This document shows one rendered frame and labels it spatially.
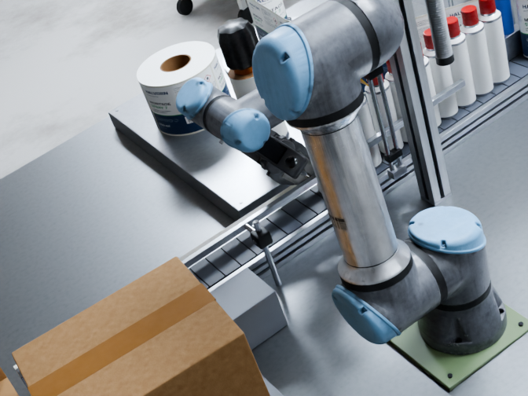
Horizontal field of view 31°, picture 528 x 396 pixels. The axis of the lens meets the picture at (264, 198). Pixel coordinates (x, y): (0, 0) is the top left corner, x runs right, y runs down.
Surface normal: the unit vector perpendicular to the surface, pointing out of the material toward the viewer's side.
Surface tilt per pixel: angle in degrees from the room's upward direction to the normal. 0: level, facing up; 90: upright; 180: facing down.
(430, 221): 9
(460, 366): 2
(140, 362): 0
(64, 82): 0
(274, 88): 81
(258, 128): 90
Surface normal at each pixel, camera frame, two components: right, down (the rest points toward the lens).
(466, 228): -0.14, -0.84
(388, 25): 0.62, 0.02
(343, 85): 0.58, 0.25
